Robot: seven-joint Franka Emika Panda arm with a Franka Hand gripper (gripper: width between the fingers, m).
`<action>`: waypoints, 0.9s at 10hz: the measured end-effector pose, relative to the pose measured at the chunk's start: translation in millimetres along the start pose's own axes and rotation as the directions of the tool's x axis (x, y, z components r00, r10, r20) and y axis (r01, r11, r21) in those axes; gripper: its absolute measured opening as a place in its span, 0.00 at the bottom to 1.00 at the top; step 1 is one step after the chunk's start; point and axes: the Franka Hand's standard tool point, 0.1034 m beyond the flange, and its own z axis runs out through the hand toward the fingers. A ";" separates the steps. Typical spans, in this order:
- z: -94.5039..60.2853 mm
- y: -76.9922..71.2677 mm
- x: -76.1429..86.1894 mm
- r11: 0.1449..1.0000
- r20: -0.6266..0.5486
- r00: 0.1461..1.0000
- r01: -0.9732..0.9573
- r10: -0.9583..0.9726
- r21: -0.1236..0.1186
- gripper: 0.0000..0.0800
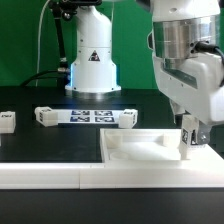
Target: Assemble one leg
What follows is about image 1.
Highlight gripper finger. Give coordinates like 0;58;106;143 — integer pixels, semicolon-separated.
169;100;185;128
196;122;212;145

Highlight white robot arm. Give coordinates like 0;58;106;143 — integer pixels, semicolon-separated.
68;0;224;144

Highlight white cable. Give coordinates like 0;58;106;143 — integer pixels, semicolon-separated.
35;0;51;87

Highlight tag marker sheet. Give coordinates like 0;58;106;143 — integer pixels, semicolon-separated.
57;109;121;124

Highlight white fence frame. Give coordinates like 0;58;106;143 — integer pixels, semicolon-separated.
0;158;224;189

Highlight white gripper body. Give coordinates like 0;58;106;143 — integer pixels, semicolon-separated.
152;53;224;125

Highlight black cables at base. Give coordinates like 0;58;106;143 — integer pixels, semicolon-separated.
20;68;72;88

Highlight white square table top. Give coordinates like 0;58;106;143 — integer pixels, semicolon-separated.
100;129;221;163

